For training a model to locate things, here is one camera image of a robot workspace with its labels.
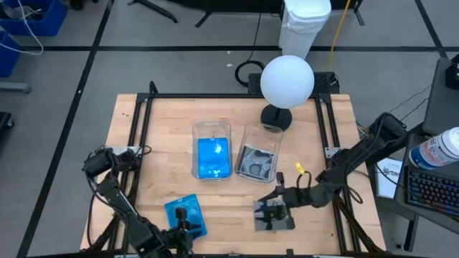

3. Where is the white printed paper sheet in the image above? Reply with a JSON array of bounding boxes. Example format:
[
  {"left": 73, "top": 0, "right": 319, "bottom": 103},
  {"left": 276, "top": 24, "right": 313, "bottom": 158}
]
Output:
[{"left": 375, "top": 157, "right": 403, "bottom": 199}]

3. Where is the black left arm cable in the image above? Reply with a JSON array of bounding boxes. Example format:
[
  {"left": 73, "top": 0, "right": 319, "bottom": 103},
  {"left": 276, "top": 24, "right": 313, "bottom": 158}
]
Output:
[{"left": 85, "top": 178, "right": 108, "bottom": 249}]

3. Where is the black perforated metal box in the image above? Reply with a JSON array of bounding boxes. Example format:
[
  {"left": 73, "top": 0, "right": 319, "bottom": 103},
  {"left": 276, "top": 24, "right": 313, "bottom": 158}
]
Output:
[{"left": 247, "top": 72, "right": 340, "bottom": 96}]

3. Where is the black aluminium table frame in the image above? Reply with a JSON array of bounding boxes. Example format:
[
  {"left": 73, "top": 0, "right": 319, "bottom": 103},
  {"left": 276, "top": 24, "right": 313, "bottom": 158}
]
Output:
[{"left": 85, "top": 81, "right": 387, "bottom": 258}]

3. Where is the small black device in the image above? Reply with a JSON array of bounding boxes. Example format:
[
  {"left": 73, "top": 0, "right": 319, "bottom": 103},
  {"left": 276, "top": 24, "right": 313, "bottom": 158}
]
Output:
[{"left": 445, "top": 53, "right": 459, "bottom": 90}]

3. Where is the thin white cable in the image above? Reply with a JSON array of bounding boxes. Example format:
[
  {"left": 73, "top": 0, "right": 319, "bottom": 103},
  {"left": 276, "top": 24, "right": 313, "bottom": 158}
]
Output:
[{"left": 0, "top": 0, "right": 44, "bottom": 57}]

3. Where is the black backlit keyboard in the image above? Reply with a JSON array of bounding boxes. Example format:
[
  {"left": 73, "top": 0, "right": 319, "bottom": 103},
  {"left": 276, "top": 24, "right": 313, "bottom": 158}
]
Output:
[{"left": 404, "top": 166, "right": 459, "bottom": 219}]

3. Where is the black caster foot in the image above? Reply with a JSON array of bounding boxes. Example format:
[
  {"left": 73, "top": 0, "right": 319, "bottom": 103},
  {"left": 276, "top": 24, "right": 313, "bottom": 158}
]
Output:
[{"left": 0, "top": 112, "right": 14, "bottom": 140}]

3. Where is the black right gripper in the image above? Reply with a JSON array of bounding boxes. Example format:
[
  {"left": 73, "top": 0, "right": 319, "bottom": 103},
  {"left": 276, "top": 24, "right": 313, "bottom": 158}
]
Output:
[{"left": 258, "top": 171, "right": 324, "bottom": 209}]

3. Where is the yellow floor cable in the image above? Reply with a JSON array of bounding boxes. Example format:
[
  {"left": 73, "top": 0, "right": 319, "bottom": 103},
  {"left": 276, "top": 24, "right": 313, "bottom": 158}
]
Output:
[{"left": 328, "top": 0, "right": 351, "bottom": 72}]

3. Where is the white wipes canister blue label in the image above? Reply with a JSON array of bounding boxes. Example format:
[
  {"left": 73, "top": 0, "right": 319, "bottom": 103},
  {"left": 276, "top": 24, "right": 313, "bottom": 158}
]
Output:
[{"left": 408, "top": 126, "right": 459, "bottom": 171}]

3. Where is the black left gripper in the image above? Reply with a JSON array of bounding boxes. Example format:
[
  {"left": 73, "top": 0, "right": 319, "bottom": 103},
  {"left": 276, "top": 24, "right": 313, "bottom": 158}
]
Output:
[{"left": 162, "top": 206, "right": 202, "bottom": 257}]

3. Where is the blue translucent disc case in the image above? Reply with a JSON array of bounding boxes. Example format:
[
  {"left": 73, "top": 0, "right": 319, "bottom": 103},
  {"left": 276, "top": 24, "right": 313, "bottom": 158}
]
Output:
[
  {"left": 164, "top": 193, "right": 209, "bottom": 240},
  {"left": 197, "top": 137, "right": 231, "bottom": 179}
]

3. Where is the grey side desk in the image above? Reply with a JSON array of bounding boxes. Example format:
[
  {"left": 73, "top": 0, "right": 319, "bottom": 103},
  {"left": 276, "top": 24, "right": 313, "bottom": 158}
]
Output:
[{"left": 372, "top": 133, "right": 459, "bottom": 252}]

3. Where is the black coiled floor cable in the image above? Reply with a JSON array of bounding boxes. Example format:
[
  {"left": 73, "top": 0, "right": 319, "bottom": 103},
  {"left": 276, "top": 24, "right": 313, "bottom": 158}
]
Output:
[{"left": 234, "top": 12, "right": 267, "bottom": 88}]

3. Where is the blue plastic storage crate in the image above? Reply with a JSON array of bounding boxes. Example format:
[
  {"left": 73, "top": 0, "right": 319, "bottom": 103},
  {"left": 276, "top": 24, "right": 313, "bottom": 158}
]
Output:
[
  {"left": 0, "top": 30, "right": 23, "bottom": 79},
  {"left": 0, "top": 0, "right": 68, "bottom": 37}
]

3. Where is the white globe lamp black base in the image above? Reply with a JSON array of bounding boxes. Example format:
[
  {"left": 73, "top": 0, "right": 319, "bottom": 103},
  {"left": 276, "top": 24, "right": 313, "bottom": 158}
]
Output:
[{"left": 260, "top": 54, "right": 316, "bottom": 132}]

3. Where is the white trash bin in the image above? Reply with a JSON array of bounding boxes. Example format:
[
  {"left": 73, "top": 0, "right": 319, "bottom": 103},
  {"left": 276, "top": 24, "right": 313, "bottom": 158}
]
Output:
[{"left": 278, "top": 0, "right": 333, "bottom": 60}]

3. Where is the grey flat panel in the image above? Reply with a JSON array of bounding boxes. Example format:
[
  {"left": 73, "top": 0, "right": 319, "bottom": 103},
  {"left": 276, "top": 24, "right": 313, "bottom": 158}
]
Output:
[{"left": 422, "top": 57, "right": 459, "bottom": 136}]

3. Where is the clear plastic storage bin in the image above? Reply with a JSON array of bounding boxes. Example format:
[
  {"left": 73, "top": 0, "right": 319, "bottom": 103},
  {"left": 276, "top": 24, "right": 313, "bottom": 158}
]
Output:
[
  {"left": 191, "top": 120, "right": 233, "bottom": 181},
  {"left": 234, "top": 123, "right": 284, "bottom": 184}
]

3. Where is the black backdrop panel with feet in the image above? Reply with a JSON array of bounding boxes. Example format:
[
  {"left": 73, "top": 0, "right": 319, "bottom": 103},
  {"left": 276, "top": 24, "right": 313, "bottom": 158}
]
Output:
[{"left": 127, "top": 0, "right": 366, "bottom": 29}]

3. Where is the grey metal foot bar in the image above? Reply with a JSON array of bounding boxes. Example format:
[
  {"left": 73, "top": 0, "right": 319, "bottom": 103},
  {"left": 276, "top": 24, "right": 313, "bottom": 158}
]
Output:
[{"left": 0, "top": 82, "right": 32, "bottom": 94}]

